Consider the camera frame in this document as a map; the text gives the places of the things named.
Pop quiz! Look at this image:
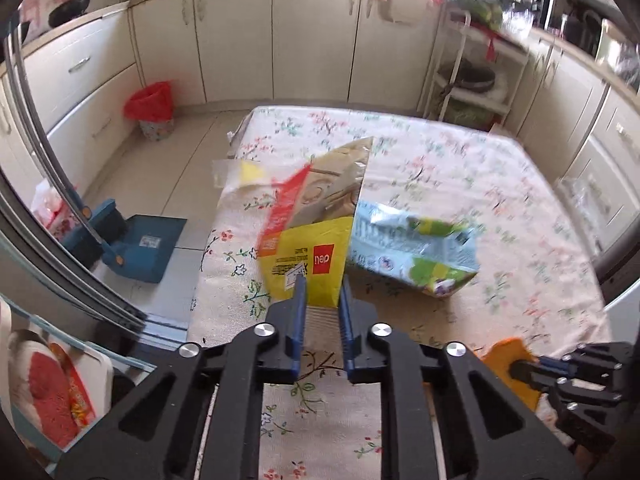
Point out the orange peel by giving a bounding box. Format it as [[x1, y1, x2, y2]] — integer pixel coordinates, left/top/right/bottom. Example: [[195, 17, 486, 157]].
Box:
[[482, 338, 541, 412]]

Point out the yellow red paper envelope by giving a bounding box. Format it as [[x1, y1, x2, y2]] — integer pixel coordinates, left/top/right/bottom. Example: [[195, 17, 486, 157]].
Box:
[[202, 138, 373, 318]]

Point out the blue milk carton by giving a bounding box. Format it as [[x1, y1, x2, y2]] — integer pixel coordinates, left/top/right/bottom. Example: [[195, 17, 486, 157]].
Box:
[[348, 200, 480, 298]]

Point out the red lined trash bin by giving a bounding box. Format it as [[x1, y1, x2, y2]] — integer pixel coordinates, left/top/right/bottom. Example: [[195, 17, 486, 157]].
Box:
[[122, 81, 175, 141]]

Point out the floral tablecloth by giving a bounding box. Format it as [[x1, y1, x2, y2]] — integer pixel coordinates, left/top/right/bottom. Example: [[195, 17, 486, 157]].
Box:
[[189, 106, 611, 479]]

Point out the blue dustpan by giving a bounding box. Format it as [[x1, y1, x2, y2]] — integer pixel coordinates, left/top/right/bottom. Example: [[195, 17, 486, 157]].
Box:
[[101, 214, 186, 284]]

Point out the clear plastic bag on drawer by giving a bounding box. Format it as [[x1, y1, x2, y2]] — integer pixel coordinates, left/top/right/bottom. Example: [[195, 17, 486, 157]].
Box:
[[554, 177, 604, 259]]

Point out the black lidded wok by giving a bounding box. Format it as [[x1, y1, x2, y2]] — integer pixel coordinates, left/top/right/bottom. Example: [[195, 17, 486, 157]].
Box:
[[438, 58, 496, 94]]

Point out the white shelf rack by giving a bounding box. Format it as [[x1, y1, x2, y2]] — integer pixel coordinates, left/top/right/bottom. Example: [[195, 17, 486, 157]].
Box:
[[423, 0, 530, 131]]

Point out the white hanging cutting board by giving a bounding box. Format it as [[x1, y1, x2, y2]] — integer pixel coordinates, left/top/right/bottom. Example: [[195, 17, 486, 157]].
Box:
[[378, 0, 425, 26]]

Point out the black frying pan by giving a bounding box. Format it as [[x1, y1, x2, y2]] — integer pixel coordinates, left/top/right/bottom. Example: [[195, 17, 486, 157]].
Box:
[[48, 0, 91, 28]]

